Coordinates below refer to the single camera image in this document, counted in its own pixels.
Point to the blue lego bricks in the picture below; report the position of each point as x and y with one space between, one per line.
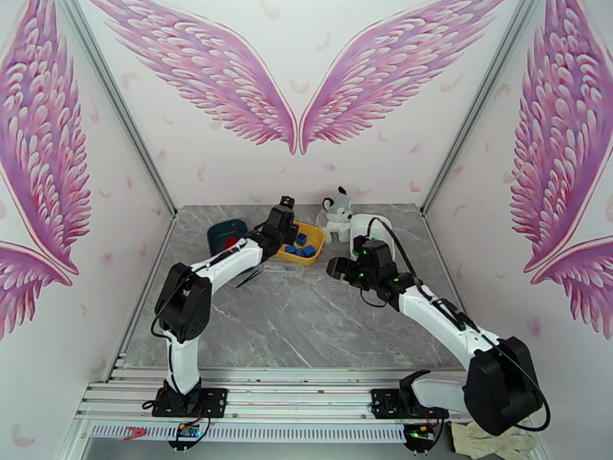
301 239

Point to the red lego brick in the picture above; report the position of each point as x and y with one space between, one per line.
232 242

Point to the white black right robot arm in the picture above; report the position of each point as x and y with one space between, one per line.
503 387

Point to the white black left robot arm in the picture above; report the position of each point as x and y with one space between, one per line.
184 305

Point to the clear plastic bag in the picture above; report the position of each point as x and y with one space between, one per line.
277 269

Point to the yellow plastic container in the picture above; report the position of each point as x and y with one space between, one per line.
316 233

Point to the grey white plush husky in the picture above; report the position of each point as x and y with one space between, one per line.
335 214

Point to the white plastic container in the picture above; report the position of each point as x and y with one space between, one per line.
358 223

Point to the dark teal plastic container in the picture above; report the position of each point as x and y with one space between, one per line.
220 233

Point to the green circuit board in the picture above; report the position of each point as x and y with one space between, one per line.
189 431
420 430

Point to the white work glove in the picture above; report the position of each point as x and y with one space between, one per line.
507 444

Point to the red clip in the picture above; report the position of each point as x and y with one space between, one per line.
135 432

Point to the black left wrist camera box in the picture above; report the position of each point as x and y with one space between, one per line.
286 203

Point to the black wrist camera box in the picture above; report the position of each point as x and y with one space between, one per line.
359 243
286 203

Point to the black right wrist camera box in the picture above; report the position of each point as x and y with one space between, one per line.
359 243

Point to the aluminum table side rail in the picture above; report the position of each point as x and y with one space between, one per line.
431 232
159 255

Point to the aluminum base rail frame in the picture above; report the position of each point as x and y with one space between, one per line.
297 391

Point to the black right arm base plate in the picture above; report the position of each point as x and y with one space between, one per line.
383 406

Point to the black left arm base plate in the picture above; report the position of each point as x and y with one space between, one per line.
215 401

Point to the aluminum frame post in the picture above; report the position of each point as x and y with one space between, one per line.
487 89
113 89

